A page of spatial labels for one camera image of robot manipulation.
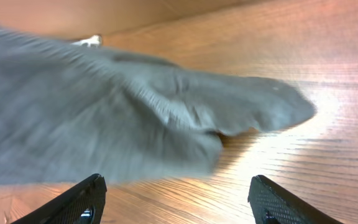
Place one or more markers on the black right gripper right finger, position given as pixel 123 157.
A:
pixel 273 204

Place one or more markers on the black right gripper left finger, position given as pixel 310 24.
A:
pixel 82 204

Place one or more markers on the grey shorts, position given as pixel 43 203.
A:
pixel 67 112

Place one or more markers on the folded beige shorts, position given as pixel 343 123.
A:
pixel 93 41

